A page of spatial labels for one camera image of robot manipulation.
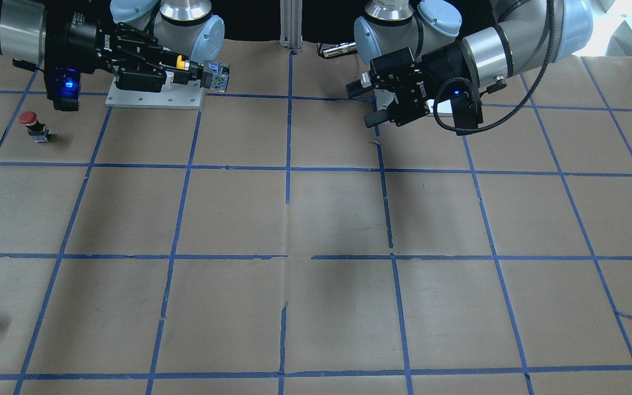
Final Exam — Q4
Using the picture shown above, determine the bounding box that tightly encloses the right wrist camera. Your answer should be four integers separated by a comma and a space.
43, 67, 81, 112

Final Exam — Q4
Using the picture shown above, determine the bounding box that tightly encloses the aluminium frame post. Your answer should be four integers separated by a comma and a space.
279, 0, 303, 53

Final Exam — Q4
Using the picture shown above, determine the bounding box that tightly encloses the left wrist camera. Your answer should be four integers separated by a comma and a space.
446, 78, 483, 130

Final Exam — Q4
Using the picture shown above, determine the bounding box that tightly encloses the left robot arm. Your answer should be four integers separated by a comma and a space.
321, 1, 594, 137

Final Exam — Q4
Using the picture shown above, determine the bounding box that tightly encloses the yellow push button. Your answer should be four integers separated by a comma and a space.
176, 55, 231, 92

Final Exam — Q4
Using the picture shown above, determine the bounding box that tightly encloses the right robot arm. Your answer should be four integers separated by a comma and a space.
0, 1, 230, 100

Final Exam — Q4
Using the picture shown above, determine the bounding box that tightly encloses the red push button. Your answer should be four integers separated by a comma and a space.
18, 111, 51, 143

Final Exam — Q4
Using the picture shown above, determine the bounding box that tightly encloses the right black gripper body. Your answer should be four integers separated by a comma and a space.
44, 8, 147, 74

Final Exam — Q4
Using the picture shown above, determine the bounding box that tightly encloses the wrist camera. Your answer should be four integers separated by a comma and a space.
446, 78, 483, 130
43, 67, 81, 112

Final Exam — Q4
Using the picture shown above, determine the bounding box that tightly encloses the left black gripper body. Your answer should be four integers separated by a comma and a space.
369, 43, 472, 119

